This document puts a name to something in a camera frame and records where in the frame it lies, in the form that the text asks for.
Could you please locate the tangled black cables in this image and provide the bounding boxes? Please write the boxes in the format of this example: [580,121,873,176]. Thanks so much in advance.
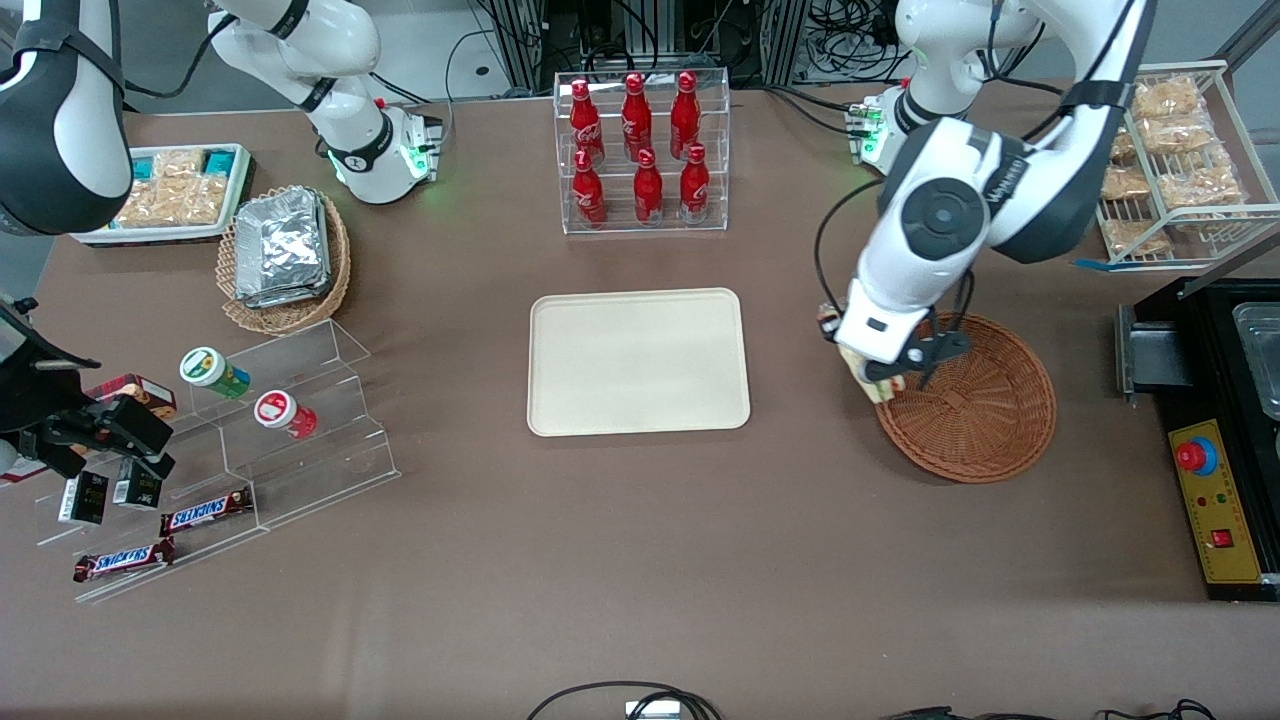
[800,0,916,81]

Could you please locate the green can white lid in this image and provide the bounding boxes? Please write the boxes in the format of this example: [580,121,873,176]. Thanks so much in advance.
[179,346,252,401]

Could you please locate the white plastic snack tray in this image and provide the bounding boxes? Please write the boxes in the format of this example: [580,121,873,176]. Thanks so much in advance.
[68,143,257,247]

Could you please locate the clear acrylic bottle rack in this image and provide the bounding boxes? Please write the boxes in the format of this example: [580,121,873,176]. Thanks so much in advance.
[553,67,732,237]

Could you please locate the red cola bottle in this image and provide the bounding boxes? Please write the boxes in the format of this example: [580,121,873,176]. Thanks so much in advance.
[571,150,608,229]
[669,70,702,159]
[633,148,665,227]
[679,143,711,223]
[621,72,654,161]
[570,79,606,166]

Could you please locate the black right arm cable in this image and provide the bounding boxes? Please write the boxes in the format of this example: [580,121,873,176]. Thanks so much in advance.
[120,10,241,101]

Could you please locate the slanted aluminium bar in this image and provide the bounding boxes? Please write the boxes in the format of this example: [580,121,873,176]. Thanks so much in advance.
[1215,0,1280,71]

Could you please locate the Snickers chocolate bar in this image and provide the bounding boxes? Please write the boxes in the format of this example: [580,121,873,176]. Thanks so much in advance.
[160,487,254,538]
[72,538,177,584]

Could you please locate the black control box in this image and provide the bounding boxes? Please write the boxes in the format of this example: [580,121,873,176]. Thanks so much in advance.
[1115,275,1280,603]

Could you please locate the yellow control panel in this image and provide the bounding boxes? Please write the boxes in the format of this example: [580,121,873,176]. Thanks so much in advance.
[1168,418,1263,586]

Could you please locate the white wire rack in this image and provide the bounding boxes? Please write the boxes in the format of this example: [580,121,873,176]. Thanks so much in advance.
[1075,60,1280,271]

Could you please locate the black cable bundle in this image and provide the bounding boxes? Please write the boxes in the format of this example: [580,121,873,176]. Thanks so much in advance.
[1120,698,1216,720]

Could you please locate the grey metal bracket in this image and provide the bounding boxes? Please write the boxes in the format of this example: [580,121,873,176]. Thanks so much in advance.
[1115,305,1193,399]

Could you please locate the beige rectangular tray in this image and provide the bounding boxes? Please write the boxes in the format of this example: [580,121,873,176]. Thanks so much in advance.
[527,287,752,439]

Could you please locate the clear acrylic stepped stand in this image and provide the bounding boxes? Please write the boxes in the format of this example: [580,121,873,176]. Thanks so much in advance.
[35,318,403,605]

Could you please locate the aluminium frame post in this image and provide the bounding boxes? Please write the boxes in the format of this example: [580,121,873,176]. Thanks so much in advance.
[760,0,811,86]
[490,0,546,93]

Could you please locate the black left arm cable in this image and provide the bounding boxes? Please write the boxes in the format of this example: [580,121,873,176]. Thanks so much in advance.
[813,175,891,321]

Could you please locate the small black box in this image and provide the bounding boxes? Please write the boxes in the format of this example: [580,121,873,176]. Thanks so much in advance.
[57,470,110,526]
[112,458,164,511]

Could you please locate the red can white lid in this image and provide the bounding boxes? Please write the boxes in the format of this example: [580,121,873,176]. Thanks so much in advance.
[253,390,318,441]

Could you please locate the black cable loop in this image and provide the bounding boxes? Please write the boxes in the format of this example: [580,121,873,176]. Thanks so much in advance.
[527,682,723,720]

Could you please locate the brown table mat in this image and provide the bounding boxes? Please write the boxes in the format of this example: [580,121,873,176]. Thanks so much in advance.
[0,78,1280,720]

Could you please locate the red-brown chocolate box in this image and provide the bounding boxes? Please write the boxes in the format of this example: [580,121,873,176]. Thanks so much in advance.
[83,373,179,423]

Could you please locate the oval light wicker basket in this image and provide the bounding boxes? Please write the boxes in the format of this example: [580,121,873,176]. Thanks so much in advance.
[216,185,353,337]

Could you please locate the steel container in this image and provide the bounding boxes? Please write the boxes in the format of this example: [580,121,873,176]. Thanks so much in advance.
[1232,300,1280,421]

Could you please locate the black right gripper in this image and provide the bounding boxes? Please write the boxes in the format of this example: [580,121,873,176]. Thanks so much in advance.
[38,395,177,482]

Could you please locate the triangular sandwich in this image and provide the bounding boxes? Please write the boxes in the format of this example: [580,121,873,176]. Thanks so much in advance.
[818,305,909,405]

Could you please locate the round brown wicker basket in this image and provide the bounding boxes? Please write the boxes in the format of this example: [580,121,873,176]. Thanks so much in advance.
[872,312,1058,486]

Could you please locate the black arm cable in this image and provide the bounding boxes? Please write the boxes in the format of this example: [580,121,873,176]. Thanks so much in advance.
[813,175,891,321]
[120,10,241,101]

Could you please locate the silver foil packet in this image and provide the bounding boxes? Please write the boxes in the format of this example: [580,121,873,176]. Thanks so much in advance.
[235,187,331,306]
[238,270,333,311]

